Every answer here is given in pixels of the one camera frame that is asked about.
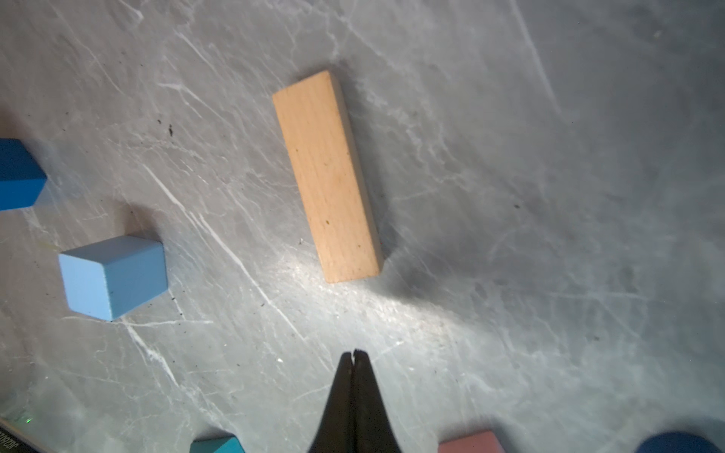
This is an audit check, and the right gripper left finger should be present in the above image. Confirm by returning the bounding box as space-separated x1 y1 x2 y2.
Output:
309 352 355 453

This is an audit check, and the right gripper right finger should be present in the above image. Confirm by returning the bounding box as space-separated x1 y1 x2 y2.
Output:
352 349 401 453

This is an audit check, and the light pink rectangular block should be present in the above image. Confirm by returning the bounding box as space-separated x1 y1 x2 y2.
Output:
437 430 505 453

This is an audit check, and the plain wood plank block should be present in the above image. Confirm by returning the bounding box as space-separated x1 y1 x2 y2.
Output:
273 70 383 283

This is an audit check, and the teal cube block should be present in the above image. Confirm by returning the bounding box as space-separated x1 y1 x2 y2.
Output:
190 436 245 453

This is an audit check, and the light blue cube block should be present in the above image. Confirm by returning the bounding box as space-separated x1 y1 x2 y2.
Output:
59 236 168 322

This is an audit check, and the dark blue cylinder block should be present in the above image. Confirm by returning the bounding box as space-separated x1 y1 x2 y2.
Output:
636 431 722 453

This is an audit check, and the dark blue cube block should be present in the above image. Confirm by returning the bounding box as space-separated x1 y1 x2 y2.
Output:
1 139 47 211

